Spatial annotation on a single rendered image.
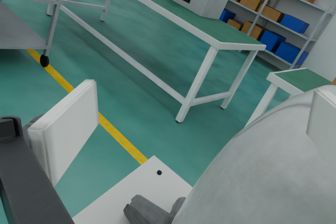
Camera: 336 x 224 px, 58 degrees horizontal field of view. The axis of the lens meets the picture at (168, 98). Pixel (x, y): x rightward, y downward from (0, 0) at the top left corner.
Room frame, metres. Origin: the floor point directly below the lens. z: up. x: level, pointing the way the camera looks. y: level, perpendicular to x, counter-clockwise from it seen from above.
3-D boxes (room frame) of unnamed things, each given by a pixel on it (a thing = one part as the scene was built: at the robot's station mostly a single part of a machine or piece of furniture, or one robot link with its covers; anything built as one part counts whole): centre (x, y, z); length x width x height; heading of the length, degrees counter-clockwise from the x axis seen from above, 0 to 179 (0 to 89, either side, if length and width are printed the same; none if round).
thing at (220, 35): (3.09, 0.54, 0.37); 2.20 x 0.90 x 0.75; 59
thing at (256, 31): (6.10, -0.99, 0.42); 0.40 x 0.36 x 0.28; 150
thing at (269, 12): (6.03, -1.11, 0.86); 0.42 x 0.40 x 0.17; 59
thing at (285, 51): (5.67, -1.70, 0.40); 0.42 x 0.42 x 0.25; 59
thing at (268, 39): (5.89, -1.33, 0.43); 0.42 x 0.28 x 0.30; 147
